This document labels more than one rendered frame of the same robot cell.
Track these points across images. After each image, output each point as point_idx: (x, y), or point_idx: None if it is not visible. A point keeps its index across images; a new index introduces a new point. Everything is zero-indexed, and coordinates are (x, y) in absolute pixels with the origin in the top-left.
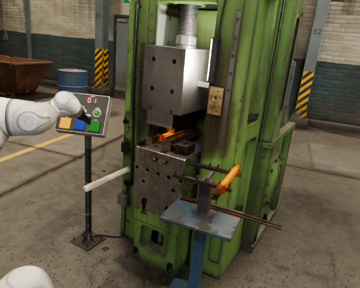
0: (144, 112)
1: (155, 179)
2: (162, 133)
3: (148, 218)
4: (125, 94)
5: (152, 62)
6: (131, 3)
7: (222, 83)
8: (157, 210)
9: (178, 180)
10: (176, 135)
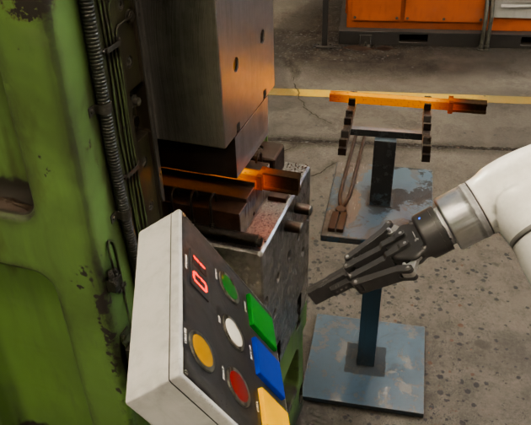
0: (142, 189)
1: (286, 273)
2: (206, 186)
3: (281, 371)
4: (84, 191)
5: None
6: None
7: None
8: (291, 328)
9: (306, 218)
10: None
